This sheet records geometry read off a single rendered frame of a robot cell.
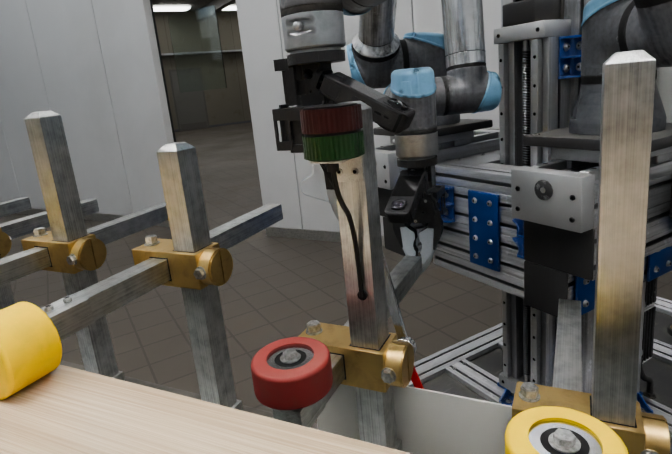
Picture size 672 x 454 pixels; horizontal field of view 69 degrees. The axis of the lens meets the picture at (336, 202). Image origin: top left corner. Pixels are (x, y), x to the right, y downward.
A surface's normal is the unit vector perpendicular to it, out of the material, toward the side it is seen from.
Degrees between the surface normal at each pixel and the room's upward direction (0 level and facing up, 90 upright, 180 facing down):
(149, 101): 90
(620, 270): 90
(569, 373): 0
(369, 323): 90
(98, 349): 90
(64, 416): 0
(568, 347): 0
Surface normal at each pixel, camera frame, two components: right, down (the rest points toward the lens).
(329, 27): 0.53, 0.15
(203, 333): -0.43, 0.26
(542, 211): -0.86, 0.20
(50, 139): 0.90, 0.02
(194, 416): -0.09, -0.97
